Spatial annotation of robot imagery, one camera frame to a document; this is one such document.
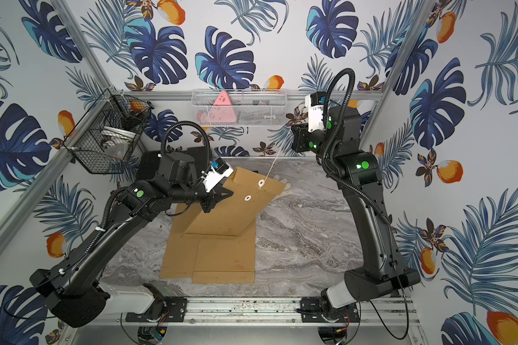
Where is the brown kraft file bag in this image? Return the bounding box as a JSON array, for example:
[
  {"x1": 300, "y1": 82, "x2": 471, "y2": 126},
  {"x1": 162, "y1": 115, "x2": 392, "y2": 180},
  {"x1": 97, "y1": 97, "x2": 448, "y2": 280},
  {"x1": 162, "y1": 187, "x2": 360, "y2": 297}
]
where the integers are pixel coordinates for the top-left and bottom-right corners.
[
  {"x1": 159, "y1": 204, "x2": 201, "y2": 279},
  {"x1": 191, "y1": 220, "x2": 256, "y2": 285},
  {"x1": 183, "y1": 167, "x2": 286, "y2": 239}
]

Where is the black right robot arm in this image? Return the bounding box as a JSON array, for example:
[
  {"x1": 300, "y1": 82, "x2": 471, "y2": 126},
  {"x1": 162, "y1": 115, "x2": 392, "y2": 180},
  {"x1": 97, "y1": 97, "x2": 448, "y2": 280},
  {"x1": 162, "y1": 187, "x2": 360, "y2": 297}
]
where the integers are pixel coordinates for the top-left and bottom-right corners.
[{"x1": 291, "y1": 68, "x2": 421, "y2": 313}]

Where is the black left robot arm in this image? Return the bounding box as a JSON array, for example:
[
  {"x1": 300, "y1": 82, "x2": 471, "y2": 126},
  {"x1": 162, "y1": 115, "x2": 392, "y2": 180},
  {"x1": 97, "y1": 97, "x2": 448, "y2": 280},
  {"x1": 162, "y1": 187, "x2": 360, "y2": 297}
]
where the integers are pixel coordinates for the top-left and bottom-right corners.
[{"x1": 30, "y1": 137, "x2": 234, "y2": 328}]

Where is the white cotton work glove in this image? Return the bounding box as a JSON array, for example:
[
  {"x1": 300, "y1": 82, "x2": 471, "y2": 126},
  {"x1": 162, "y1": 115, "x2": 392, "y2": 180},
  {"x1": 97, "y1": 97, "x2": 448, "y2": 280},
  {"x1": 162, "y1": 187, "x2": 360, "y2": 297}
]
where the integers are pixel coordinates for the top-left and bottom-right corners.
[{"x1": 269, "y1": 174, "x2": 293, "y2": 204}]

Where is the black plastic tool case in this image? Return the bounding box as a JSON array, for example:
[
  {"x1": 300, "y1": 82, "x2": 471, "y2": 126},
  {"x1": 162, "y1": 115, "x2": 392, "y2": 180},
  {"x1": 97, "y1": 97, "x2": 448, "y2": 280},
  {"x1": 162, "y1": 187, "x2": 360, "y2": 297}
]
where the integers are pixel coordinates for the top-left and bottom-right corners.
[{"x1": 135, "y1": 147, "x2": 208, "y2": 181}]

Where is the pink triangle item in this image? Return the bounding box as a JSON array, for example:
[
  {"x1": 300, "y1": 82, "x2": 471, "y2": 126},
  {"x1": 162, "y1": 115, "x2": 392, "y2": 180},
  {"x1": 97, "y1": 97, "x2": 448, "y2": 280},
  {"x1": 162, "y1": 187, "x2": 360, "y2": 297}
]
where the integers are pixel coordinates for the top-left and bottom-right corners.
[{"x1": 206, "y1": 91, "x2": 237, "y2": 124}]

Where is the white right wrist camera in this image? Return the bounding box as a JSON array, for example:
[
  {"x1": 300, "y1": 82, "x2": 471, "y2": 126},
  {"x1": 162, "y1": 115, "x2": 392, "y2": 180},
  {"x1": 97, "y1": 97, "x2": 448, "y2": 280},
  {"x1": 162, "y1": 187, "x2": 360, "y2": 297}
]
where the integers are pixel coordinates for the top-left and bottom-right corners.
[{"x1": 305, "y1": 91, "x2": 326, "y2": 133}]

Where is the clear white mesh wall basket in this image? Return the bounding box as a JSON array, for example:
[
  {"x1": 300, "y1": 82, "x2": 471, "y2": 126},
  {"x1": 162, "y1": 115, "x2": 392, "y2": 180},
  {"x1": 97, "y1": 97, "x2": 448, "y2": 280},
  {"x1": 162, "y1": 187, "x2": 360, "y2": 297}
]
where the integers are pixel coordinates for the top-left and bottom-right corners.
[{"x1": 191, "y1": 89, "x2": 288, "y2": 127}]

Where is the black wire basket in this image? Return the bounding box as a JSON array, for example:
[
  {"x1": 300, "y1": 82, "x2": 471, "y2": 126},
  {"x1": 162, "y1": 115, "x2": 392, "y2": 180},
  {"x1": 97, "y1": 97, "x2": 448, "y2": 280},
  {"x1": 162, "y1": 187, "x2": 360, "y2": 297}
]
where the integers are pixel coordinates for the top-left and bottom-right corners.
[{"x1": 63, "y1": 89, "x2": 153, "y2": 175}]

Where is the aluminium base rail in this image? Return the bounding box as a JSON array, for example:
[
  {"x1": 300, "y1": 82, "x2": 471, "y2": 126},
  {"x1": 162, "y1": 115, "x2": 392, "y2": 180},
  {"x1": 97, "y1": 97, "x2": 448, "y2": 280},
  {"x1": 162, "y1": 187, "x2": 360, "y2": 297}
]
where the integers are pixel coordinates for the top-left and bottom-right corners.
[{"x1": 92, "y1": 298, "x2": 420, "y2": 327}]

